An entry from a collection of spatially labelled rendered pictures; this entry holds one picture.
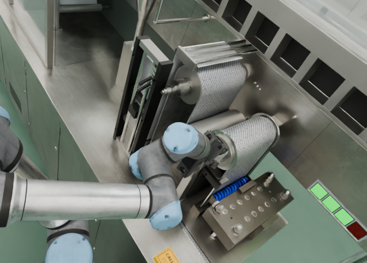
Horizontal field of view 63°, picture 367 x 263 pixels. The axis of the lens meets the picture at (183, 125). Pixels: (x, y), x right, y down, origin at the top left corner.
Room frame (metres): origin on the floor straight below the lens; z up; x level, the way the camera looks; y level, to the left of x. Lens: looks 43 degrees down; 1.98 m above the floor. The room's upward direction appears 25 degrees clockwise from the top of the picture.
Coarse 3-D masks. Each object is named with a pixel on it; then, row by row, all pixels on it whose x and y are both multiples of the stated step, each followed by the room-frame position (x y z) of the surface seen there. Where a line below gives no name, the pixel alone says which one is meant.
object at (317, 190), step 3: (315, 186) 0.86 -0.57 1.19; (318, 186) 0.85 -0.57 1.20; (312, 189) 0.85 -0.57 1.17; (315, 189) 0.85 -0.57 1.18; (318, 189) 0.85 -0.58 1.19; (321, 189) 0.84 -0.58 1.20; (312, 192) 0.85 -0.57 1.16; (315, 192) 0.85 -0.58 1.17; (318, 192) 0.84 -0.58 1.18; (321, 192) 0.84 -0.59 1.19; (324, 192) 0.83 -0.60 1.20; (318, 195) 0.84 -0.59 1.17; (321, 195) 0.83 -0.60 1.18; (324, 195) 0.83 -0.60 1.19; (318, 198) 0.83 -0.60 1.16; (321, 198) 0.83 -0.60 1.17
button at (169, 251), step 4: (168, 248) 0.51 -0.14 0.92; (164, 252) 0.49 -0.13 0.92; (168, 252) 0.49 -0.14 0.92; (172, 252) 0.50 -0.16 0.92; (156, 256) 0.46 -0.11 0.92; (160, 256) 0.47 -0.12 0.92; (164, 256) 0.47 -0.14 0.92; (168, 256) 0.48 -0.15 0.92; (172, 256) 0.49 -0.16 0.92; (156, 260) 0.45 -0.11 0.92; (160, 260) 0.46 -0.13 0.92; (164, 260) 0.46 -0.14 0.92; (168, 260) 0.47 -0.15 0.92; (172, 260) 0.47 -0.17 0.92; (176, 260) 0.48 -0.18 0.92
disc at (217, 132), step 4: (216, 132) 0.78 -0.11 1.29; (220, 132) 0.78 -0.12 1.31; (224, 132) 0.77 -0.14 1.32; (224, 136) 0.76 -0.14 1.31; (228, 136) 0.76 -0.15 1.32; (228, 140) 0.75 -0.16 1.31; (232, 140) 0.75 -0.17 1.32; (232, 144) 0.74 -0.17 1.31; (232, 148) 0.74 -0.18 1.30; (236, 148) 0.73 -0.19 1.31; (236, 152) 0.72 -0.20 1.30; (236, 156) 0.72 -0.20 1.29; (232, 160) 0.72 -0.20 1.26; (236, 160) 0.72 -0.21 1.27; (232, 164) 0.72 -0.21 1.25; (220, 168) 0.73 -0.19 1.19; (224, 168) 0.73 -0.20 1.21; (228, 168) 0.72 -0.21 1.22; (232, 168) 0.72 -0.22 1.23
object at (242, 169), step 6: (258, 156) 0.89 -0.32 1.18; (246, 162) 0.82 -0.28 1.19; (252, 162) 0.87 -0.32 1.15; (234, 168) 0.76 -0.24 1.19; (240, 168) 0.81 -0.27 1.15; (246, 168) 0.86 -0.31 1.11; (228, 174) 0.75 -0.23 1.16; (234, 174) 0.80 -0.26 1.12; (240, 174) 0.85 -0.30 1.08; (246, 174) 0.91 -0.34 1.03; (228, 180) 0.78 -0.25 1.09; (234, 180) 0.84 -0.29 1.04; (222, 186) 0.77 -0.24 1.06; (210, 192) 0.72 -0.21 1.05
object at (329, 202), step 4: (328, 196) 0.82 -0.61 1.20; (324, 200) 0.82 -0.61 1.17; (328, 200) 0.82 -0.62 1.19; (332, 200) 0.81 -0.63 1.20; (324, 204) 0.82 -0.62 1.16; (328, 204) 0.81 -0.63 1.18; (332, 204) 0.81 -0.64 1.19; (336, 204) 0.80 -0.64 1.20; (328, 208) 0.80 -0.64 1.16; (332, 208) 0.80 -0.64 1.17; (336, 208) 0.80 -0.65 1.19
